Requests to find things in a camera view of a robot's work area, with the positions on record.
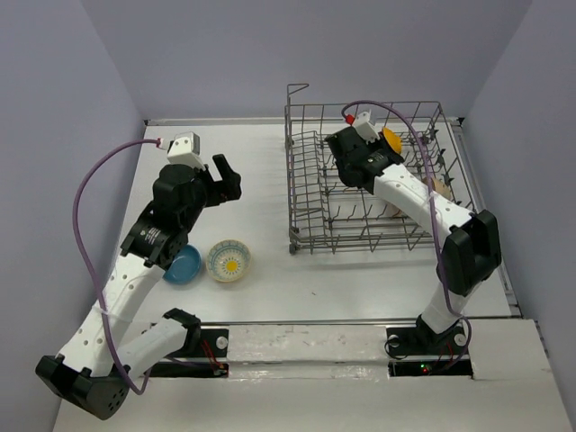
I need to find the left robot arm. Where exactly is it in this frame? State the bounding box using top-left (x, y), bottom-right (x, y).
top-left (35, 154), bottom-right (241, 420)

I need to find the white bowl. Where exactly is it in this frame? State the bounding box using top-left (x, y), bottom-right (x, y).
top-left (386, 203), bottom-right (404, 218)

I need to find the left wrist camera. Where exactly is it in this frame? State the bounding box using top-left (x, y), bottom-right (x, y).
top-left (156, 131), bottom-right (206, 171)

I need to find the patterned sunflower bowl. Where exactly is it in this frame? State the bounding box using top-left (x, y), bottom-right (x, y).
top-left (206, 239), bottom-right (252, 283)

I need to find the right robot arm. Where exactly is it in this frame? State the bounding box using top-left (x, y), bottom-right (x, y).
top-left (325, 126), bottom-right (502, 356)

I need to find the metal rail bar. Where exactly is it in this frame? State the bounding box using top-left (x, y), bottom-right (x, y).
top-left (202, 318), bottom-right (417, 327)

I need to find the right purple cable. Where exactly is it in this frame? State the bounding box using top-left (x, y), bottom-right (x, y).
top-left (340, 99), bottom-right (473, 374)

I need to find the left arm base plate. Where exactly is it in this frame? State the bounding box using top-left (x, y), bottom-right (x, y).
top-left (150, 327), bottom-right (230, 379)

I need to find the grey wire dish rack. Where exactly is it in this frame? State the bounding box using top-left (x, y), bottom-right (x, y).
top-left (284, 83), bottom-right (477, 254)

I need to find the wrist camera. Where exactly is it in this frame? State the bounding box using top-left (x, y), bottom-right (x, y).
top-left (344, 110), bottom-right (380, 143)
top-left (156, 131), bottom-right (206, 171)

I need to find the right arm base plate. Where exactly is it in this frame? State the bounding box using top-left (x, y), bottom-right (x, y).
top-left (383, 325), bottom-right (473, 377)

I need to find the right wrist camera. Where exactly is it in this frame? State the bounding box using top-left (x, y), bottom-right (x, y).
top-left (344, 110), bottom-right (380, 143)

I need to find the blue bowl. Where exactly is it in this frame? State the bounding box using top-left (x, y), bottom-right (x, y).
top-left (163, 245), bottom-right (202, 285)

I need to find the beige bowl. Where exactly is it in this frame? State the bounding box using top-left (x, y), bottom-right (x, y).
top-left (422, 177), bottom-right (452, 201)

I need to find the yellow bowl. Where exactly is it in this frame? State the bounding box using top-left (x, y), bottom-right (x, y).
top-left (382, 127), bottom-right (402, 155)

